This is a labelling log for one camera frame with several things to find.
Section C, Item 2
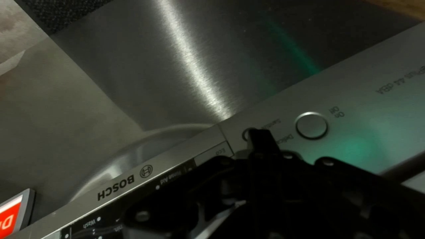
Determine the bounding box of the stainless steel Bosch dishwasher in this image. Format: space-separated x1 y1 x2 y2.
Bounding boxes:
0 0 425 239

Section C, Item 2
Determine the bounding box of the red sticker on dishwasher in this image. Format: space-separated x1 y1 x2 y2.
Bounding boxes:
0 189 36 237

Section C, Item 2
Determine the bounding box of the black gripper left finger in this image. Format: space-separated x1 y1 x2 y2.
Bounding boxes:
124 128 268 239

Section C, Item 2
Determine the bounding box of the round silver dishwasher button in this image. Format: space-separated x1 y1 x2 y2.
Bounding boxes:
295 110 330 141
241 126 257 144

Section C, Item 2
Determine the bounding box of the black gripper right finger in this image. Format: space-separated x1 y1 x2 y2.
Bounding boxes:
261 128 425 239

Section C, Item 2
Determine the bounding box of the dark grey floor mat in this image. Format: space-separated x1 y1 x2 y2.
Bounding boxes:
17 0 113 36

